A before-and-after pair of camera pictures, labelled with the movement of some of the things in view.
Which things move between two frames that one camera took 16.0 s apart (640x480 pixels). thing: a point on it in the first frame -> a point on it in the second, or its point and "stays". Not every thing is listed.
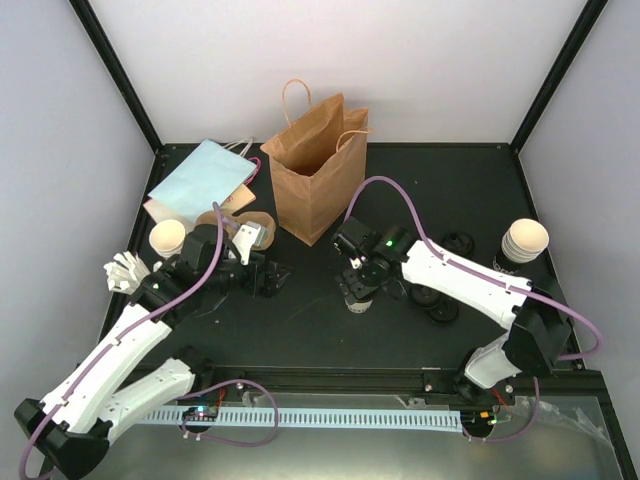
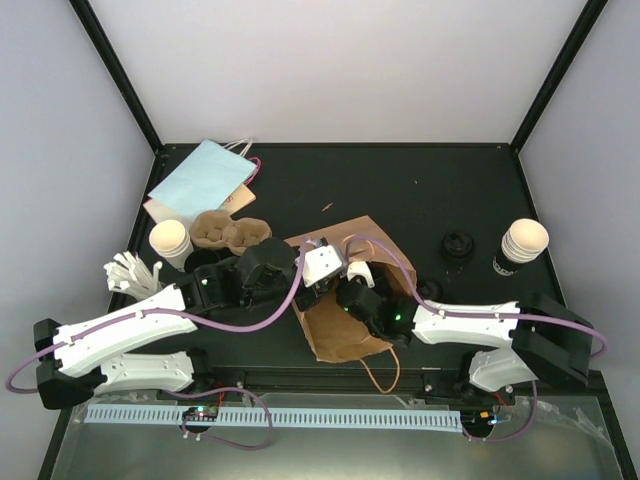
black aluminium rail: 452,381 stays
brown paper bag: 318,164 -> 365,249
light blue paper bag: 209,176 stays
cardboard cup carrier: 238,199 stays
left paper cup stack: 167,237 stays
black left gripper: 269,287 -> 315,296
